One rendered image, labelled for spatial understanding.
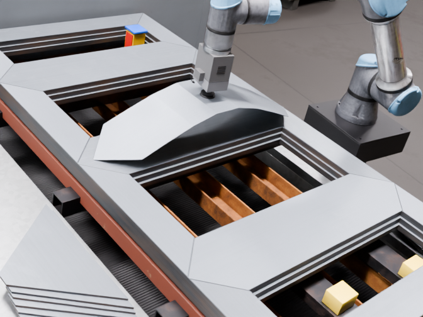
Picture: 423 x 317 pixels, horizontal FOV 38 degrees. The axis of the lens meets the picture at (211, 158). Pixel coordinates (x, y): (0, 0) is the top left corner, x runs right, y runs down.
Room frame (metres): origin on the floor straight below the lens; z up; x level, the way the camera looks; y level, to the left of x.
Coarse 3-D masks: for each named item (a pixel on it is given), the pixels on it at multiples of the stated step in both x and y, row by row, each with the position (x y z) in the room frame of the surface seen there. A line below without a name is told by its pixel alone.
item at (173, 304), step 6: (174, 300) 0.94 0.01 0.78; (162, 306) 0.91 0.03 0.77; (168, 306) 0.92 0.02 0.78; (174, 306) 0.92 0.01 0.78; (180, 306) 0.92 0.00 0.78; (156, 312) 0.90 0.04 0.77; (162, 312) 0.90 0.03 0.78; (168, 312) 0.90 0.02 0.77; (174, 312) 0.91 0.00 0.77; (180, 312) 0.91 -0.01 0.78
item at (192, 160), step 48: (0, 48) 1.77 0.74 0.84; (48, 48) 1.89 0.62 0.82; (0, 96) 1.52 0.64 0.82; (48, 96) 1.54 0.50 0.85; (96, 96) 1.65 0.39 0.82; (48, 144) 1.32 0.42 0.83; (96, 144) 1.33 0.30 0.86; (192, 144) 1.43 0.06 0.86; (240, 144) 1.51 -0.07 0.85; (288, 144) 1.60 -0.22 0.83; (96, 192) 1.16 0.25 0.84; (144, 240) 1.03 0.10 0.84; (192, 288) 0.91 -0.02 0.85; (288, 288) 1.01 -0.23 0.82
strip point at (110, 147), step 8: (104, 128) 1.36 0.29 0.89; (104, 136) 1.33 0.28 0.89; (112, 136) 1.33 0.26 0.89; (104, 144) 1.31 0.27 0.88; (112, 144) 1.31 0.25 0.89; (120, 144) 1.31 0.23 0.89; (96, 152) 1.28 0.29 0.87; (104, 152) 1.28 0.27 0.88; (112, 152) 1.28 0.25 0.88; (120, 152) 1.28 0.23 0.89; (128, 152) 1.28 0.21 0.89
